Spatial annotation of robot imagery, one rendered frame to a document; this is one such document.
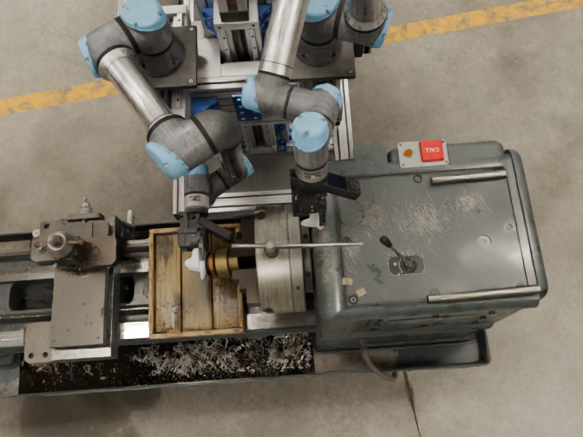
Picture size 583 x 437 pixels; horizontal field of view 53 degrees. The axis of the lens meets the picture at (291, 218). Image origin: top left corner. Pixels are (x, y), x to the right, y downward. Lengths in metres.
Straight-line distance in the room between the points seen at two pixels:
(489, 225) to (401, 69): 1.79
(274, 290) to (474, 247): 0.54
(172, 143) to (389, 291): 0.66
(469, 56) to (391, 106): 0.52
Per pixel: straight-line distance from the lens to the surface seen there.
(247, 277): 1.69
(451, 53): 3.39
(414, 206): 1.60
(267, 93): 1.32
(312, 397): 2.74
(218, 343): 2.22
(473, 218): 1.62
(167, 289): 1.96
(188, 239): 1.75
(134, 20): 1.77
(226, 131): 1.53
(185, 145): 1.50
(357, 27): 1.68
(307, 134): 1.21
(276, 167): 2.77
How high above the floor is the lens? 2.74
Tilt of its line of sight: 71 degrees down
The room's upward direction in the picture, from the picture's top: 7 degrees counter-clockwise
